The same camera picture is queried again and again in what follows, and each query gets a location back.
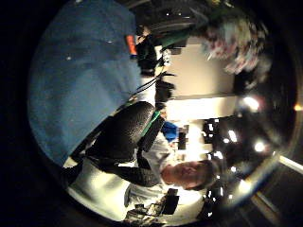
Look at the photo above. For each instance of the blue object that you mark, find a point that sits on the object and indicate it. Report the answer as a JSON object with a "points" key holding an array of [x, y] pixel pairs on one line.
{"points": [[170, 130]]}

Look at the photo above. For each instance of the the person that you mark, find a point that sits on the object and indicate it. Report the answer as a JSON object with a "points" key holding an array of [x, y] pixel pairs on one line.
{"points": [[189, 173]]}

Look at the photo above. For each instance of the white marker cube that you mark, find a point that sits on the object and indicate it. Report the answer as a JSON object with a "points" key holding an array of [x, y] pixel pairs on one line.
{"points": [[166, 57]]}

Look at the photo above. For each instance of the orange tag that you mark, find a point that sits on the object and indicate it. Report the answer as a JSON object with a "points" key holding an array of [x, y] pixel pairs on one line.
{"points": [[131, 44]]}

